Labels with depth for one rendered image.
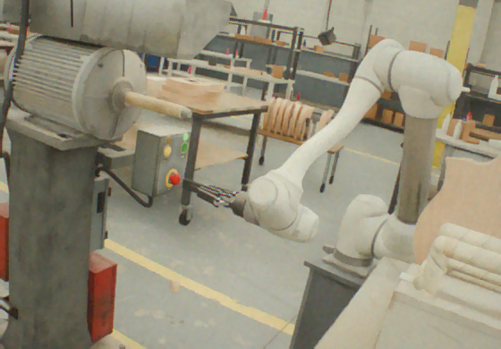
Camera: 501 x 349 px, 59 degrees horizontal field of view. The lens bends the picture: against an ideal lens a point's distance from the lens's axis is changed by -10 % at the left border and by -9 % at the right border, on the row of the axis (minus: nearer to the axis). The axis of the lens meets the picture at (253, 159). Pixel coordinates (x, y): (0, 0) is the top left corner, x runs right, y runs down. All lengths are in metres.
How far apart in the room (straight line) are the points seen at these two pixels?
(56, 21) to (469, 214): 1.16
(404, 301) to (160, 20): 0.71
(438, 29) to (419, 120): 10.66
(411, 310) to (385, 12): 11.68
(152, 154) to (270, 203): 0.48
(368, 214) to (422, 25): 10.58
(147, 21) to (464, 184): 0.79
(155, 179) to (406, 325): 0.93
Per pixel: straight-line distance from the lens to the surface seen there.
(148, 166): 1.51
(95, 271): 1.69
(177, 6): 1.00
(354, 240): 1.76
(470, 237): 0.88
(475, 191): 1.14
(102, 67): 1.24
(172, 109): 1.17
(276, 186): 1.17
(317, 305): 1.87
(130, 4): 1.08
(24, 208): 1.54
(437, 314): 0.84
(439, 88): 1.38
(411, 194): 1.57
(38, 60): 1.39
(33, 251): 1.56
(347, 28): 12.56
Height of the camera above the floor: 1.46
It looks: 14 degrees down
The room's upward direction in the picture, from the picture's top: 11 degrees clockwise
